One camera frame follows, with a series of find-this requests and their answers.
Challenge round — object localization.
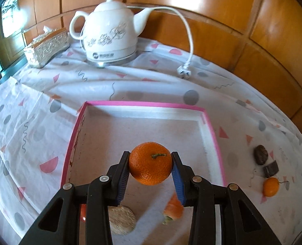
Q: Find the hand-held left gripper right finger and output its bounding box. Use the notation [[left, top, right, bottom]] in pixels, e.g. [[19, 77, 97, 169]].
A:
[[171, 151, 283, 245]]

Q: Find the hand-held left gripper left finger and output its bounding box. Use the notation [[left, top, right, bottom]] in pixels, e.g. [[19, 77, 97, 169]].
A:
[[18, 151, 131, 245]]

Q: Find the large orange tangerine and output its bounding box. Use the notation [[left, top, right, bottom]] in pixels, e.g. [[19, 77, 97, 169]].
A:
[[129, 142, 173, 186]]

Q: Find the pink-edged white tray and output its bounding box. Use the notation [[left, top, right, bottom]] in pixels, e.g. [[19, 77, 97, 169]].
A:
[[60, 101, 227, 245]]

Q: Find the orange carrot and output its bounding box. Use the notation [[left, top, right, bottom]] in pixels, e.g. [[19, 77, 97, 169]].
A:
[[163, 193, 184, 225]]

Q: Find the large beige textured ball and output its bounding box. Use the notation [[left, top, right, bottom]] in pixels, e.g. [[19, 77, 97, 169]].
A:
[[108, 205, 137, 236]]

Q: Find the dark brown round fruit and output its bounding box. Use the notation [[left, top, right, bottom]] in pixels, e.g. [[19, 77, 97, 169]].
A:
[[254, 145, 269, 165]]

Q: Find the small orange tangerine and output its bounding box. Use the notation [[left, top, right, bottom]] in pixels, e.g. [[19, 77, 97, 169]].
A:
[[263, 177, 280, 197]]

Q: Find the dark brown block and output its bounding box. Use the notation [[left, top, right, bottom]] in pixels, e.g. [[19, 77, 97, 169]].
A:
[[263, 160, 279, 178]]

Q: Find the patterned white tablecloth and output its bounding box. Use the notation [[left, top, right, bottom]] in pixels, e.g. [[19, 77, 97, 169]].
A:
[[0, 37, 302, 245]]

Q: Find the white ceramic electric kettle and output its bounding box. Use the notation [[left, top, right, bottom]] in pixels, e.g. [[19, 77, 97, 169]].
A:
[[69, 0, 154, 68]]

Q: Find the silver patterned tissue box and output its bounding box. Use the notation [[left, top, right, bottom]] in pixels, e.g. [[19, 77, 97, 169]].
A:
[[23, 26, 70, 68]]

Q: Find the black framed screen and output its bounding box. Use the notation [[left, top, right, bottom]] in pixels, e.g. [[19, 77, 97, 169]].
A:
[[0, 0, 26, 74]]

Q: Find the white power cable with plug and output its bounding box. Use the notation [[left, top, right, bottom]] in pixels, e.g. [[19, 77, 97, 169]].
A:
[[127, 4, 194, 78]]

